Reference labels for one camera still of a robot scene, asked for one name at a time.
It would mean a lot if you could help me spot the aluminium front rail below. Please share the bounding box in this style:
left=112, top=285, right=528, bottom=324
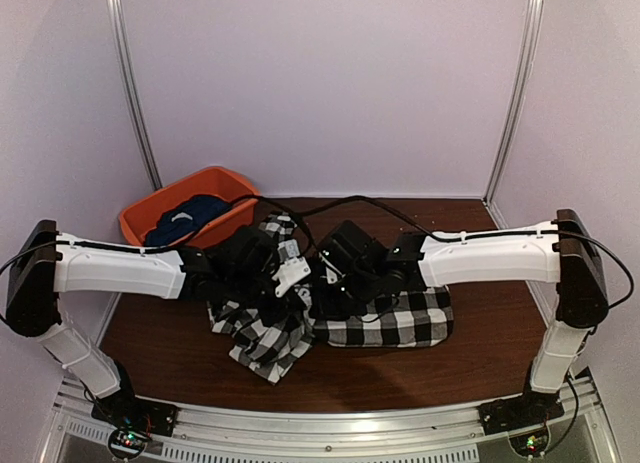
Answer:
left=35, top=378, right=621, bottom=462

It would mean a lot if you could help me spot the left aluminium corner post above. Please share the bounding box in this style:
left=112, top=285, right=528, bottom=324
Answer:
left=106, top=0, right=163, bottom=190

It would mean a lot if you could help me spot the right black cable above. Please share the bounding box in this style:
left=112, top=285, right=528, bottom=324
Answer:
left=259, top=195, right=632, bottom=329

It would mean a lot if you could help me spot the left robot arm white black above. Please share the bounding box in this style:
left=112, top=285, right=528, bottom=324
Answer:
left=3, top=220, right=311, bottom=427

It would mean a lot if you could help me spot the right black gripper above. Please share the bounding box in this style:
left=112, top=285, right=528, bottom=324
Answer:
left=309, top=267, right=380, bottom=323

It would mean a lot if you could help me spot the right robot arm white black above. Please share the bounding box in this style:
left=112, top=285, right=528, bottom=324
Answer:
left=311, top=210, right=609, bottom=425

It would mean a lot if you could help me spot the black white checkered shirt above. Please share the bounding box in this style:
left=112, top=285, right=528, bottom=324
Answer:
left=208, top=212, right=454, bottom=384

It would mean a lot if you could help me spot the orange plastic basin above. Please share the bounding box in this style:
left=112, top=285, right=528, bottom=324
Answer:
left=119, top=167, right=259, bottom=248

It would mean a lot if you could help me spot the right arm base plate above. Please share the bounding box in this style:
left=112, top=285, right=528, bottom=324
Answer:
left=477, top=392, right=564, bottom=435

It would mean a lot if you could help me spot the aluminium corner post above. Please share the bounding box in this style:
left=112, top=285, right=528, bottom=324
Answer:
left=106, top=0, right=163, bottom=190
left=483, top=0, right=544, bottom=207

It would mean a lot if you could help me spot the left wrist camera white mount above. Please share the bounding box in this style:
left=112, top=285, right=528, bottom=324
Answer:
left=272, top=257, right=311, bottom=298

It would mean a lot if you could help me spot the right aluminium corner post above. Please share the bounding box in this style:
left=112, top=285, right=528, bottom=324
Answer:
left=483, top=0, right=544, bottom=207

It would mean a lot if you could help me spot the dark blue garment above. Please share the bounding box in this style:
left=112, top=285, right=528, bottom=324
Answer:
left=143, top=194, right=232, bottom=247

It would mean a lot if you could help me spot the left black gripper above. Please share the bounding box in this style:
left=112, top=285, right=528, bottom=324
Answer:
left=225, top=264, right=305, bottom=327

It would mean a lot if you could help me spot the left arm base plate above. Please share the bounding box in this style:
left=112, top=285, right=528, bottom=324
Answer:
left=91, top=397, right=178, bottom=437

